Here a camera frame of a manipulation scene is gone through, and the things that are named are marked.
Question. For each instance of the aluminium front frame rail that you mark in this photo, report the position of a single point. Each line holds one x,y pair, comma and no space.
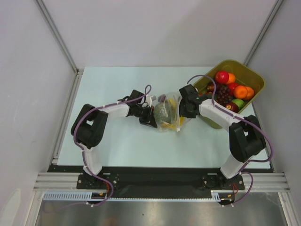
258,182

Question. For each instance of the left aluminium corner post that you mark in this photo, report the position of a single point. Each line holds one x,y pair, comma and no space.
56,34

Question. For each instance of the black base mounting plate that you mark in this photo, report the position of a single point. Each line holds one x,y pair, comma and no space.
134,191

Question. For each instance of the green netted fake melon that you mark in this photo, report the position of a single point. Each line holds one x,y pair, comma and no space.
162,112

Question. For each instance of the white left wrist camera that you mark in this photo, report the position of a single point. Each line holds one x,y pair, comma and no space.
151,99

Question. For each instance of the right aluminium corner post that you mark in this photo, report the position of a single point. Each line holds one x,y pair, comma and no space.
263,31

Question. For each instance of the aluminium corner post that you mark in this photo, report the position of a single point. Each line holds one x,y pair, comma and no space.
263,31
56,34

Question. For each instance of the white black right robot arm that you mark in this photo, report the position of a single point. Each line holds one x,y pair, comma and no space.
246,138

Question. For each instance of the white slotted cable duct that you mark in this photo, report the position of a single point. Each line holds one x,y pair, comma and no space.
96,197

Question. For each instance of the green fake lime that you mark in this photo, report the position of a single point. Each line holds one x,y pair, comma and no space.
239,102

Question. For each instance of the purple fake grape bunch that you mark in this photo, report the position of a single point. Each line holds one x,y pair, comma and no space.
223,97

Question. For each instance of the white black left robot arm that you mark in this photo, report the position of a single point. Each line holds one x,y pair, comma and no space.
89,126

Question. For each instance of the red fake apple in bin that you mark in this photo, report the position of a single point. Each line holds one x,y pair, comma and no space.
222,77

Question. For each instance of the orange fake tangerine front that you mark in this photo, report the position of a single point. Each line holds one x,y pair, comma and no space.
240,92

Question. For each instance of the orange fake tangerine right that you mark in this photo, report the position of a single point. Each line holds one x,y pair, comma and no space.
250,93

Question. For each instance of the olive green plastic bin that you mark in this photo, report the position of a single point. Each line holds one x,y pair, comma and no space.
244,77

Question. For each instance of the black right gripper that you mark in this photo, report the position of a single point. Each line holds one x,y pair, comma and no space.
186,109

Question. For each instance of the orange fake tangerine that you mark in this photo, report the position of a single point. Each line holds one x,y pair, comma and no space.
250,93
240,92

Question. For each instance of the dark red fake apple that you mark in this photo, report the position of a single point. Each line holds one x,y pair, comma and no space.
232,107

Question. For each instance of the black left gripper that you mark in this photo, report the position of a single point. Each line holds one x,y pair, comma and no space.
146,115

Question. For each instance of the orange fake orange rear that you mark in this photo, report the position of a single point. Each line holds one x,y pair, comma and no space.
231,79

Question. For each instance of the yellow fake banana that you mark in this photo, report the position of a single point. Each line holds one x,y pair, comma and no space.
172,104

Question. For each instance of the clear zip top bag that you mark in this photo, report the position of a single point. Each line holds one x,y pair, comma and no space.
175,118

